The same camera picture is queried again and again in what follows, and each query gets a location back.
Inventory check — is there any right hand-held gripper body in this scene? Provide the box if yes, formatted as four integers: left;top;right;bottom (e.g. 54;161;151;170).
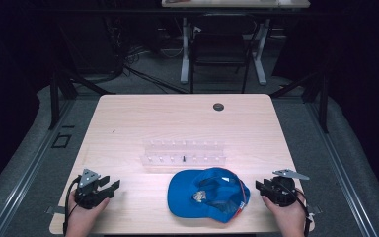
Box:
266;168;310;207

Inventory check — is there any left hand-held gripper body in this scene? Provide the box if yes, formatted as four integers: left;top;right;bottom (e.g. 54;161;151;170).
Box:
74;168;110;210

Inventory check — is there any blue baseball cap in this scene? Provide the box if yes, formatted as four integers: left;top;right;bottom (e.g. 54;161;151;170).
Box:
167;167;251;224

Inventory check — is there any person's left hand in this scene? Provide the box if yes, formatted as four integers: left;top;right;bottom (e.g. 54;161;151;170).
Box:
66;192;111;237

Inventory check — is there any person's right hand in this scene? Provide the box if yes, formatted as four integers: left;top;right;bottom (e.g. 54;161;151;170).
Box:
262;192;307;237

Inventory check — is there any black tape square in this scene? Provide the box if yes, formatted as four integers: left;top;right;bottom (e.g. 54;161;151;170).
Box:
51;132;72;149

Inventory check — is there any clear acrylic peg rack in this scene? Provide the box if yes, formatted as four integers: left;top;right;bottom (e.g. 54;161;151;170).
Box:
140;139;228;168

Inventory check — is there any black metal stand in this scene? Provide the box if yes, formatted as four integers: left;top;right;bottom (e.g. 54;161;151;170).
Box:
269;67;330;134
48;63;116;130

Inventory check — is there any black chair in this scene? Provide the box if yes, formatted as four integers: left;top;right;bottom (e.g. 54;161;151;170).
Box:
189;13;257;94

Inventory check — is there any white-legged desk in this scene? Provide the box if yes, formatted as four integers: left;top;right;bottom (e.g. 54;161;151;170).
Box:
161;0;311;86

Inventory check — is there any black cable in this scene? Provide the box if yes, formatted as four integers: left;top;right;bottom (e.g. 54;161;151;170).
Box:
62;176;82;237
284;182;312;237

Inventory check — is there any aluminium floor rail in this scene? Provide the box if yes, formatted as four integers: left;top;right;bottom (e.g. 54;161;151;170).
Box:
0;98;75;237
305;100;379;237

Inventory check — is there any bundle of floor cables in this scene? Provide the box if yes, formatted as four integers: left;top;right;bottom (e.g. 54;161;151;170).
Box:
105;18;190;95

